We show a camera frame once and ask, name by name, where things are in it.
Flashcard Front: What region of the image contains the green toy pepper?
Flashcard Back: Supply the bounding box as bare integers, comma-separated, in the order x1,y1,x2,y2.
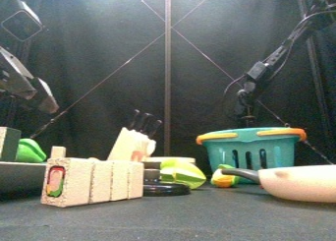
16,138,48,163

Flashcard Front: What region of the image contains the green yellow toy vegetable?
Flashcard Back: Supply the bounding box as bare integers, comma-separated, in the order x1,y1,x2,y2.
159,158,208,190

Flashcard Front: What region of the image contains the thin diagonal brace wire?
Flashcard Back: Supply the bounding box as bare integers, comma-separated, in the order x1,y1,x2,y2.
30,0,220,140
127,0,335,165

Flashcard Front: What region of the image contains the grey vertical frame pole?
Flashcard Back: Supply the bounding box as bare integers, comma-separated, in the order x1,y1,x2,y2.
164,0,174,156

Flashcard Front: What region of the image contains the beige toy knife block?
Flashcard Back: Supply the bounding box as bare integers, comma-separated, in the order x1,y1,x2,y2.
107,127,158,162

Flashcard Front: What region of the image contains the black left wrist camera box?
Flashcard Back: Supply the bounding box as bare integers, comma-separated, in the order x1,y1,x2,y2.
0,0,44,42

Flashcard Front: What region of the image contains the teal basket with orange handles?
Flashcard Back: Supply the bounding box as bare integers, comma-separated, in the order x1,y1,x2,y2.
195,126,308,184

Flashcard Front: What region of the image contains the grey flat tray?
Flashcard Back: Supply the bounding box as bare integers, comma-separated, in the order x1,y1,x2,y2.
0,161,48,194

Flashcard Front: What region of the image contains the dark green block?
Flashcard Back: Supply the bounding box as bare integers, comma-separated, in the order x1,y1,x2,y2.
0,126,23,162

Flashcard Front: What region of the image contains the dark frame post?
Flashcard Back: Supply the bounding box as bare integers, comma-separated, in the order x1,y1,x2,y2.
294,0,336,160

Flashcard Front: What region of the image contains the small beige wooden cube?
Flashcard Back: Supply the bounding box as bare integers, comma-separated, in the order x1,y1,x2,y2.
50,146,68,159

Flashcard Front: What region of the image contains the white frying pan grey handle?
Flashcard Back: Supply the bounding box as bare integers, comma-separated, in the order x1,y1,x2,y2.
220,164,336,205

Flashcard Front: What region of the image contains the black toy knife handle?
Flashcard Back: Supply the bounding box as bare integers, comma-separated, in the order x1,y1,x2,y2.
127,109,142,131
135,112,154,134
147,119,164,140

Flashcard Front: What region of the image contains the sliced white sushi roll toy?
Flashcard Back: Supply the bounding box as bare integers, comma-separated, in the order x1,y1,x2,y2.
40,156,146,209

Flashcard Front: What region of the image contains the yellow orange green toy fruit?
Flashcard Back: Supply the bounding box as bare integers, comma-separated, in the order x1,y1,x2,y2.
210,163,243,189

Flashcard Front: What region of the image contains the white round dish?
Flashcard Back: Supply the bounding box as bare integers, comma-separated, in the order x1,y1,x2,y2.
143,156,198,165

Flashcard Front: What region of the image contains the black round stand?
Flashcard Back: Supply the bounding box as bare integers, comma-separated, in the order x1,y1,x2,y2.
142,161,192,198

